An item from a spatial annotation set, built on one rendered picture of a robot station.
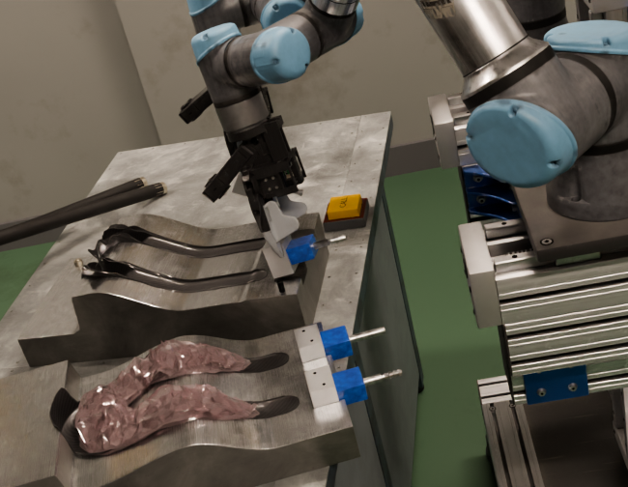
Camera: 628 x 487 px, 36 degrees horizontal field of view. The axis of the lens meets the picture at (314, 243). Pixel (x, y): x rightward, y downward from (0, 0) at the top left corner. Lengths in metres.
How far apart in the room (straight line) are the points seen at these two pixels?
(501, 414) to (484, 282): 0.96
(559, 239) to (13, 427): 0.78
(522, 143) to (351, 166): 1.02
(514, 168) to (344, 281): 0.64
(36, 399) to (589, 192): 0.82
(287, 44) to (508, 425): 1.13
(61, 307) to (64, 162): 2.21
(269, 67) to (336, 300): 0.47
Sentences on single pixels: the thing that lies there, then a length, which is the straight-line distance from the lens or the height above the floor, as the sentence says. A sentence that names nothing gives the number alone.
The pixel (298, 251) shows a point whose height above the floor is 0.93.
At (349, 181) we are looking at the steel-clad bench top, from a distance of 2.03.
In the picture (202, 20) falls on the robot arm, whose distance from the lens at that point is 1.71.
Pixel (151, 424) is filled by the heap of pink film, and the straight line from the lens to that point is 1.34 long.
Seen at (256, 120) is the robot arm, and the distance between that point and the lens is 1.48.
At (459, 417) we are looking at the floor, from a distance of 2.59.
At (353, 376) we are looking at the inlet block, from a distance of 1.36.
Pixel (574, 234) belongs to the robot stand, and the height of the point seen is 1.04.
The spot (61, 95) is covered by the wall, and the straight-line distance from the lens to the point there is 3.84.
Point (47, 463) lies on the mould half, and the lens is 1.34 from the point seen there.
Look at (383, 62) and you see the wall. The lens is 3.66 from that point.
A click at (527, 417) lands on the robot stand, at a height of 0.21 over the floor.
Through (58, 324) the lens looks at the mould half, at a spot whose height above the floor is 0.86.
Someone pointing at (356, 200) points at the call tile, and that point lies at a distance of 1.87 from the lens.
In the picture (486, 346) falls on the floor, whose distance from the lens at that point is 2.82.
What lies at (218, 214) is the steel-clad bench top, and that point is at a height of 0.80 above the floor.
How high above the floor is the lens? 1.69
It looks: 29 degrees down
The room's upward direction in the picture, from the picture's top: 14 degrees counter-clockwise
